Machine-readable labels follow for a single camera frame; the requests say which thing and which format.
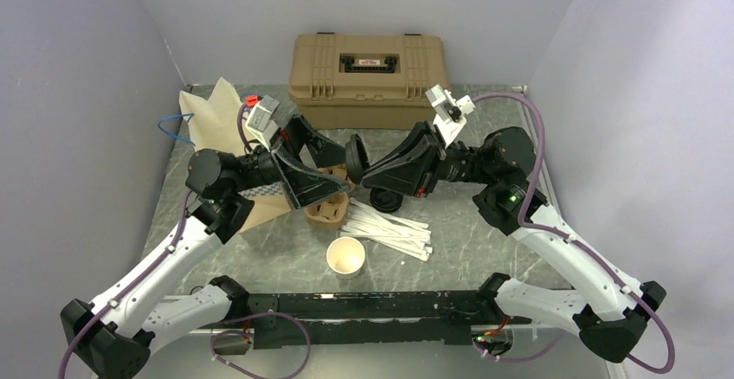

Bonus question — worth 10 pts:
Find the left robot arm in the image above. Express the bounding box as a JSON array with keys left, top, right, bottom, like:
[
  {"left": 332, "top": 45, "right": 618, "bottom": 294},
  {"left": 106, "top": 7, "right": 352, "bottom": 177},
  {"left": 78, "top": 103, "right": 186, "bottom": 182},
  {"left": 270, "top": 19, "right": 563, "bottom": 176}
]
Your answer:
[{"left": 58, "top": 114, "right": 350, "bottom": 378}]

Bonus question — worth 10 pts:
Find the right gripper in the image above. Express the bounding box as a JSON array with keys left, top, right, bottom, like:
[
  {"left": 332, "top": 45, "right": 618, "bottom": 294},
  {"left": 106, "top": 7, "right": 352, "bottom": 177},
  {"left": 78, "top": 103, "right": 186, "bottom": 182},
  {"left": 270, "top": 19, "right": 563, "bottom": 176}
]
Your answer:
[{"left": 360, "top": 119, "right": 498, "bottom": 197}]

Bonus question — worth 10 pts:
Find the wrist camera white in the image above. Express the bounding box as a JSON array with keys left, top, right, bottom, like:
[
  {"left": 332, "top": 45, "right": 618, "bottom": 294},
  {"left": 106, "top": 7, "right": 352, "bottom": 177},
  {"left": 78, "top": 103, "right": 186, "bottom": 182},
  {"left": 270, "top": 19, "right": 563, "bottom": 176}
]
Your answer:
[
  {"left": 425, "top": 84, "right": 475, "bottom": 147},
  {"left": 245, "top": 96, "right": 280, "bottom": 150}
]

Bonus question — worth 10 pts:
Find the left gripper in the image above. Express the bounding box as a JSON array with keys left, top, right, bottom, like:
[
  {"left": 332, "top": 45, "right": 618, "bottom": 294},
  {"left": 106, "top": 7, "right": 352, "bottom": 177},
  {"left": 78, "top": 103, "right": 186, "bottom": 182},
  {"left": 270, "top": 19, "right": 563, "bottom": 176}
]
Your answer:
[{"left": 229, "top": 114, "right": 357, "bottom": 208}]

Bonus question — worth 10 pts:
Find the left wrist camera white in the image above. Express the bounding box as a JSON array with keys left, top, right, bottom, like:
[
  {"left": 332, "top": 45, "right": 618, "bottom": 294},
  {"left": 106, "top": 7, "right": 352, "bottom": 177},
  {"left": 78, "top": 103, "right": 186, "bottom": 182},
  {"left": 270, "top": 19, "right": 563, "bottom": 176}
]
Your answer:
[{"left": 245, "top": 96, "right": 280, "bottom": 150}]

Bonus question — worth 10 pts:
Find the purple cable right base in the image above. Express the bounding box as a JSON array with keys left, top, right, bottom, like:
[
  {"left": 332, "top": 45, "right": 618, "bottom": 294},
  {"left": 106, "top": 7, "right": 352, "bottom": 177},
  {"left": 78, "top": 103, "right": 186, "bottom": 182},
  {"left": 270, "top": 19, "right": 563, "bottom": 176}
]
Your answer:
[{"left": 473, "top": 330, "right": 566, "bottom": 364}]

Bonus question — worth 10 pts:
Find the paper bag with blue handles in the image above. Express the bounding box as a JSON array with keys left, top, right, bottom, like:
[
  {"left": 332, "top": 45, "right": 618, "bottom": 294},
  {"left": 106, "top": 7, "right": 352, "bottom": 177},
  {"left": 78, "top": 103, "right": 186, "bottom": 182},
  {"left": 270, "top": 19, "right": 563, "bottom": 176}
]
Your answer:
[{"left": 179, "top": 78, "right": 291, "bottom": 232}]

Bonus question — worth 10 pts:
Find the aluminium side rail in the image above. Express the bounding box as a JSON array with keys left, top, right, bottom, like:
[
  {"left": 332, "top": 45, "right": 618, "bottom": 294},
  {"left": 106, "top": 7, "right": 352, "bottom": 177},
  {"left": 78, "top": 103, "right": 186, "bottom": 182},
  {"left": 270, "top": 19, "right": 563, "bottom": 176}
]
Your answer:
[{"left": 512, "top": 85, "right": 609, "bottom": 331}]

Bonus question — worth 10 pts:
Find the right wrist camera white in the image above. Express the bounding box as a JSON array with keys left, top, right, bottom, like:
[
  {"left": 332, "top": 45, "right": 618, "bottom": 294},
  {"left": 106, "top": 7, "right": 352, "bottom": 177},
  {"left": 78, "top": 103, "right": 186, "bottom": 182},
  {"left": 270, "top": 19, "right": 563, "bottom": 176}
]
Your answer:
[{"left": 425, "top": 84, "right": 475, "bottom": 147}]

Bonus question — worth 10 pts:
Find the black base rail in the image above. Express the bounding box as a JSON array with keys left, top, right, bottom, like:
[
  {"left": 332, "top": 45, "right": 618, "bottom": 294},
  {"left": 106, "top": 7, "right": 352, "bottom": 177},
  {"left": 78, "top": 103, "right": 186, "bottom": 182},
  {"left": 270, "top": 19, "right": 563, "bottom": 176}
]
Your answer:
[{"left": 206, "top": 290, "right": 529, "bottom": 350}]

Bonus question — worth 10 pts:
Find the purple cable base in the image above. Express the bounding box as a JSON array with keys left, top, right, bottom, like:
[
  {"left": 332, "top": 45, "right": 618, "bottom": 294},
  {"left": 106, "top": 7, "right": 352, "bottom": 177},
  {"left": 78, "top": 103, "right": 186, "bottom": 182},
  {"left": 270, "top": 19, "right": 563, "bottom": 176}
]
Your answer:
[
  {"left": 209, "top": 312, "right": 312, "bottom": 379},
  {"left": 473, "top": 330, "right": 566, "bottom": 364}
]

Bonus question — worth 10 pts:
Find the white paper cup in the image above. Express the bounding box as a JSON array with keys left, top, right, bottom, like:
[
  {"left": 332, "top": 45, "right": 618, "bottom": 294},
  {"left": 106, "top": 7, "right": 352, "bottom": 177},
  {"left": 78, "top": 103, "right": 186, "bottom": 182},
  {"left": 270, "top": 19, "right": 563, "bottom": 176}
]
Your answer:
[{"left": 326, "top": 236, "right": 366, "bottom": 279}]

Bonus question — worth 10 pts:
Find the tan plastic toolbox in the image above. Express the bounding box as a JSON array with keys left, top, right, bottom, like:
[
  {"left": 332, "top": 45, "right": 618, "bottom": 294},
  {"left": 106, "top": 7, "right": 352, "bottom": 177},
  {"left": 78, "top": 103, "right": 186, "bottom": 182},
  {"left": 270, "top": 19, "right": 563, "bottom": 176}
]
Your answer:
[{"left": 288, "top": 33, "right": 450, "bottom": 130}]

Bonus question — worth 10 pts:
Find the brown pulp cup carrier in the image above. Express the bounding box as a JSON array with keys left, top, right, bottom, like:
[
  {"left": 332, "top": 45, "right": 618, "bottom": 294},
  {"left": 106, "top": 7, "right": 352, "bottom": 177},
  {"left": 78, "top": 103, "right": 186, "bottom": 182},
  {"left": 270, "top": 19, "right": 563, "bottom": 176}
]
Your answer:
[{"left": 305, "top": 164, "right": 355, "bottom": 230}]

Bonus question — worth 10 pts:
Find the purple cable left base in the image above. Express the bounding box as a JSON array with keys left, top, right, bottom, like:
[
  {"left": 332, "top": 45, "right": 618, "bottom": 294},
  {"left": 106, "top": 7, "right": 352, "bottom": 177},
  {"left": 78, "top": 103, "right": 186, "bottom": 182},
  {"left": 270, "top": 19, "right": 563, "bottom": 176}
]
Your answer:
[{"left": 209, "top": 312, "right": 312, "bottom": 379}]

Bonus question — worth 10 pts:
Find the pile of wrapped straws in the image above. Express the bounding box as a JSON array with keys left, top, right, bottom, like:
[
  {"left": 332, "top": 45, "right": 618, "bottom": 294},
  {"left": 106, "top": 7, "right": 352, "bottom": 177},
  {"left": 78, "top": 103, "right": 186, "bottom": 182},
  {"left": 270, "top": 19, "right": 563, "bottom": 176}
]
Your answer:
[{"left": 338, "top": 198, "right": 434, "bottom": 262}]

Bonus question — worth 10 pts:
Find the black cup lid stack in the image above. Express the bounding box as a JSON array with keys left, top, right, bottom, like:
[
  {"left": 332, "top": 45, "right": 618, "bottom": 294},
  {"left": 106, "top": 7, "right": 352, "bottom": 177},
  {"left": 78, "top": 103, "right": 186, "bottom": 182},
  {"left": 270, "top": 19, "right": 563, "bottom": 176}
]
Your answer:
[{"left": 370, "top": 188, "right": 404, "bottom": 214}]

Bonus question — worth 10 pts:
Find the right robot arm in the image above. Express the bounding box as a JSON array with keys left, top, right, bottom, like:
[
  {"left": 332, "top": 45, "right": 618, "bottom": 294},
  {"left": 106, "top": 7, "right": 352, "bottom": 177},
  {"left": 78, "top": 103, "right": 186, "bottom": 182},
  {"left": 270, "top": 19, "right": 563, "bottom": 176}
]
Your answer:
[{"left": 346, "top": 122, "right": 666, "bottom": 363}]

